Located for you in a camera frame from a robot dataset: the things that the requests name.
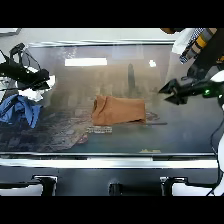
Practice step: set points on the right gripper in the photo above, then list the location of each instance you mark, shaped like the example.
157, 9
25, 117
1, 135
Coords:
193, 89

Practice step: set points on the brown garment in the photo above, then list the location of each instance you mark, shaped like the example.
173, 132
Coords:
118, 111

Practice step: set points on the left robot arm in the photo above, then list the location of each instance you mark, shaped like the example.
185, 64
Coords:
26, 76

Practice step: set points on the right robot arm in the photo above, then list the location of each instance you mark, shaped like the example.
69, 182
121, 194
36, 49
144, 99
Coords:
213, 88

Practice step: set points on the white garment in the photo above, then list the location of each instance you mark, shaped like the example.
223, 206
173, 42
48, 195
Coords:
35, 94
182, 41

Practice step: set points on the black garment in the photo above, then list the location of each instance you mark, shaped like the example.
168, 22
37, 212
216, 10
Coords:
211, 53

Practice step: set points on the striped garment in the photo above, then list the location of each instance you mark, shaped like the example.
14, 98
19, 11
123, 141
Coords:
198, 43

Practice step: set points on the blue garment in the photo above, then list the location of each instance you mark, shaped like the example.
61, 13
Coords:
18, 110

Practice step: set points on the silver frame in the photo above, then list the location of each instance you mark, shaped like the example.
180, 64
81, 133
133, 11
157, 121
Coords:
110, 163

